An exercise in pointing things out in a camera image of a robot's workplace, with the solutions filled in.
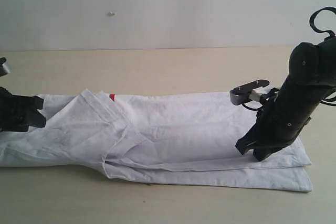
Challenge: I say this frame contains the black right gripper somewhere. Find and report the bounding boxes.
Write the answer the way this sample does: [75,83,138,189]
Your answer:
[235,87,312,161]

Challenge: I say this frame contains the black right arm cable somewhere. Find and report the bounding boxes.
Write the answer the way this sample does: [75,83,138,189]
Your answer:
[309,6,336,38]

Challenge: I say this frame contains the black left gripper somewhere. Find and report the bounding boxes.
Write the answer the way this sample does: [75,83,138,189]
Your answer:
[1,87,45,132]

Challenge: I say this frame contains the left wrist camera grey black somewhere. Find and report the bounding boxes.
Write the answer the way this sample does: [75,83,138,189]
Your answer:
[0,57,11,77]

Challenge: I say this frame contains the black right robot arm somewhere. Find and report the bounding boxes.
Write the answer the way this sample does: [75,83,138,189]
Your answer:
[230,37,335,161]

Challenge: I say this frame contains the white t-shirt red lettering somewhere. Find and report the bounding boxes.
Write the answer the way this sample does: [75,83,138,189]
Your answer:
[1,90,312,192]

